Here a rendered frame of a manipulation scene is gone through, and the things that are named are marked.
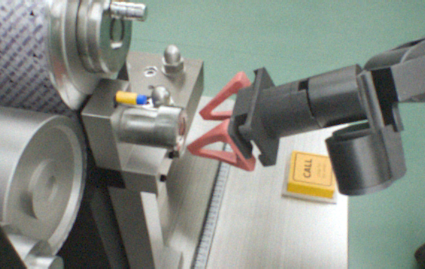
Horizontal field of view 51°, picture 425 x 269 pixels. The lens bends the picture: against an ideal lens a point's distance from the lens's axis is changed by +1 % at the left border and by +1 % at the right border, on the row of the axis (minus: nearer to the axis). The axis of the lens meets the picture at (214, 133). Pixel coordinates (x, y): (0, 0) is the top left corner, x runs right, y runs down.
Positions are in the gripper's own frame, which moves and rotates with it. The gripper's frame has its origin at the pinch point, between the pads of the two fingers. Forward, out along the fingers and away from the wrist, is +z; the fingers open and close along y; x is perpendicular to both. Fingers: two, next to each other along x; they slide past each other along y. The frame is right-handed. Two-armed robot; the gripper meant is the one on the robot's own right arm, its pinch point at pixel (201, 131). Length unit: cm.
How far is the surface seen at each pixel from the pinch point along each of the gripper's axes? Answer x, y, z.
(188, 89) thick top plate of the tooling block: -1.5, 12.1, 6.5
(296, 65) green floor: -101, 157, 43
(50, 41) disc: 21.8, -12.7, -3.8
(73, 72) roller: 18.4, -11.4, -2.1
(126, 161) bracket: 7.8, -11.3, 0.7
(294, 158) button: -19.2, 11.1, -3.2
